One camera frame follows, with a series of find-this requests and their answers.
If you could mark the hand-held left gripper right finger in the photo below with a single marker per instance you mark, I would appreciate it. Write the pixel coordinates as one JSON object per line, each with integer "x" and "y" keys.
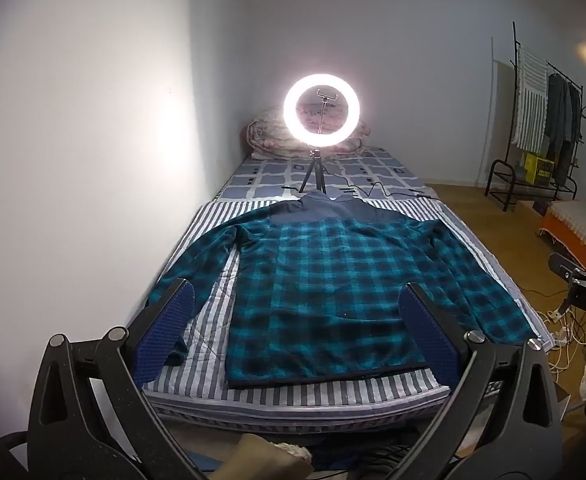
{"x": 423, "y": 330}

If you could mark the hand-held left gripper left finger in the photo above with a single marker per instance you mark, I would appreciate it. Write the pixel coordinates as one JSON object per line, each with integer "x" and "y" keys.
{"x": 165, "y": 330}

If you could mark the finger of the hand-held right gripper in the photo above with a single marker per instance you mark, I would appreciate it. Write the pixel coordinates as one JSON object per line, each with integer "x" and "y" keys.
{"x": 563, "y": 267}

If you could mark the teal plaid fleece jacket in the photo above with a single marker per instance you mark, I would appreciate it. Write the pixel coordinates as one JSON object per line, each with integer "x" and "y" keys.
{"x": 323, "y": 285}

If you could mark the dark hanging clothes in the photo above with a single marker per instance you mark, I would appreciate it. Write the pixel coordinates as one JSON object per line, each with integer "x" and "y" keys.
{"x": 563, "y": 120}

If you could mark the black metal clothes rack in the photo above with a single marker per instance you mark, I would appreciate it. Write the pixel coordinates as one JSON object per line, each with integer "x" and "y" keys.
{"x": 514, "y": 85}

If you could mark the white power strip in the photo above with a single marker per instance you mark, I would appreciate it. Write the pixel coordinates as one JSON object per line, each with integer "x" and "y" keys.
{"x": 555, "y": 315}

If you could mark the orange bench with white cover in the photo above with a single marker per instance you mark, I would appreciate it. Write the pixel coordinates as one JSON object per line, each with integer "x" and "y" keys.
{"x": 583, "y": 220}

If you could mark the yellow box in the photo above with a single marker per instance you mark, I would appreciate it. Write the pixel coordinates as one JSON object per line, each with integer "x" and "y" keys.
{"x": 540, "y": 167}

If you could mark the tan fuzzy slipper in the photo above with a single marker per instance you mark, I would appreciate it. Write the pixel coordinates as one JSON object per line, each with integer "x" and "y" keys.
{"x": 258, "y": 460}

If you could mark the green striped towel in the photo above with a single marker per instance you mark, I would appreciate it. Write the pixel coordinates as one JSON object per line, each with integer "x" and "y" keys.
{"x": 530, "y": 100}

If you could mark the blue checked bed sheet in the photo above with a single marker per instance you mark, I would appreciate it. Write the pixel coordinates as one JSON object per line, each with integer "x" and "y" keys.
{"x": 268, "y": 180}

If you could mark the folded floral quilt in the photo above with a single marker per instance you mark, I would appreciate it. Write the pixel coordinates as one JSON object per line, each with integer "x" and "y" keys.
{"x": 265, "y": 135}

